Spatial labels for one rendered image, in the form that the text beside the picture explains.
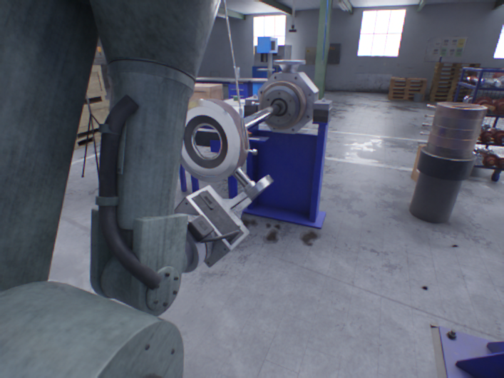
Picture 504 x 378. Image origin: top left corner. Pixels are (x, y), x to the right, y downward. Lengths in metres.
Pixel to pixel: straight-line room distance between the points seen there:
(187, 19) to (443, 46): 13.48
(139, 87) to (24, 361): 0.49
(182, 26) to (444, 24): 13.52
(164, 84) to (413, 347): 1.79
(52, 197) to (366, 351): 1.64
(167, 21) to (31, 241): 0.49
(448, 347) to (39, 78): 2.04
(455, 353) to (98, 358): 1.82
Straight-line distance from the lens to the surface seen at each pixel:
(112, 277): 0.74
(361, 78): 13.72
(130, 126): 0.65
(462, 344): 2.05
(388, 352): 1.87
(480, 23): 14.15
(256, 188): 1.14
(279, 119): 2.26
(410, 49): 13.81
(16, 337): 0.45
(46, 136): 0.67
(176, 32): 0.61
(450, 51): 13.95
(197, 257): 0.82
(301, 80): 2.34
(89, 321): 0.44
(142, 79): 0.65
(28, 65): 0.66
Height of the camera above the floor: 1.45
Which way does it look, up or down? 26 degrees down
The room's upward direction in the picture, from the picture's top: straight up
